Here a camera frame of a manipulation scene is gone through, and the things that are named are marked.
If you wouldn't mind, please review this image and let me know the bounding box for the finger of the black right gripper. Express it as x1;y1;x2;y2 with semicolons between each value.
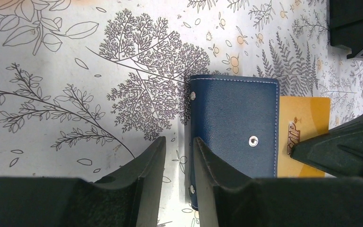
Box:
290;114;363;178

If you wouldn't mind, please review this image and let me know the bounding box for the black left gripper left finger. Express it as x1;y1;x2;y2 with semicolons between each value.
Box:
0;137;166;227

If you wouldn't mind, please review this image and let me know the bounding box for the gold credit card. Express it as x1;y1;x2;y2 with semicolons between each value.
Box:
277;96;330;177

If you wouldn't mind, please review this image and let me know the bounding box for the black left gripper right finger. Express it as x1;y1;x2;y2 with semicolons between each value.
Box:
193;138;363;227

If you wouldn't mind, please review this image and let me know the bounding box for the floral table mat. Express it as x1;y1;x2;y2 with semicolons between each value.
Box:
0;0;363;227

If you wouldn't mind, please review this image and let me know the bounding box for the black plastic card bin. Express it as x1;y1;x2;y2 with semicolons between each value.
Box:
329;0;363;61

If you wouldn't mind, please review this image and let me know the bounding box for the blue leather card holder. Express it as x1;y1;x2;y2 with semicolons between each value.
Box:
184;74;280;211

